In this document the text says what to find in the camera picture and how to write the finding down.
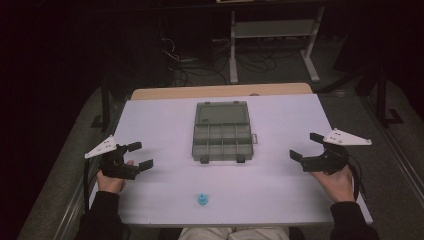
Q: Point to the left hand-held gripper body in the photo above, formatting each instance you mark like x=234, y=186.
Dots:
x=115, y=168

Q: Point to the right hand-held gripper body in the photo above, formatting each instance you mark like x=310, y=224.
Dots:
x=328, y=163

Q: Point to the small blue plastic part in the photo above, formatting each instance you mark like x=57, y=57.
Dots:
x=202, y=199

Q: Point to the grey compartment organizer box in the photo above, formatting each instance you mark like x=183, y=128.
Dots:
x=222, y=140

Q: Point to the person's left hand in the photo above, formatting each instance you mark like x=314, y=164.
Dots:
x=111, y=185

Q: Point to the person's right hand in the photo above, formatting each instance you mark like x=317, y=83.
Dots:
x=338, y=186

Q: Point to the black stand leg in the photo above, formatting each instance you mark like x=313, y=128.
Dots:
x=383, y=96
x=106, y=103

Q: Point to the person's light trousers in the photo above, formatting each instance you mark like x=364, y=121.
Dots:
x=233, y=234

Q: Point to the white metal stand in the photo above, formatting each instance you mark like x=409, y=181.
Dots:
x=275, y=30

